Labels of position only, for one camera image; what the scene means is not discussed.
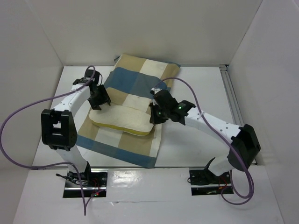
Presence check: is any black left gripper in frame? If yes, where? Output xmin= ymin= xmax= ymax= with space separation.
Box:
xmin=87 ymin=84 xmax=111 ymax=111

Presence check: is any cream and yellow pillow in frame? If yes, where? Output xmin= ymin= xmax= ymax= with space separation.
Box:
xmin=89 ymin=104 xmax=154 ymax=136

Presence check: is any blue beige patchwork pillowcase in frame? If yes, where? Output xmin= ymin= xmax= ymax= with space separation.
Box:
xmin=77 ymin=54 xmax=180 ymax=168

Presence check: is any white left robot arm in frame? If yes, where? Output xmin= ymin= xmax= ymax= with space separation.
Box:
xmin=41 ymin=67 xmax=111 ymax=186

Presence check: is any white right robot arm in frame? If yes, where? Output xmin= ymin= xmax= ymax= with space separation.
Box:
xmin=149 ymin=88 xmax=261 ymax=183

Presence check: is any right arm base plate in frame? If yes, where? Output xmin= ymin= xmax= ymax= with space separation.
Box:
xmin=187 ymin=169 xmax=234 ymax=196

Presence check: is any aluminium rail front edge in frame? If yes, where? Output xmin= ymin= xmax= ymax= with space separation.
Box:
xmin=38 ymin=165 xmax=205 ymax=170

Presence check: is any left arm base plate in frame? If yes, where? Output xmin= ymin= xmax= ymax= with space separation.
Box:
xmin=56 ymin=171 xmax=108 ymax=198

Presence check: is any aluminium rail right side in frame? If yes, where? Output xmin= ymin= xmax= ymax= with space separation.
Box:
xmin=219 ymin=65 xmax=244 ymax=126

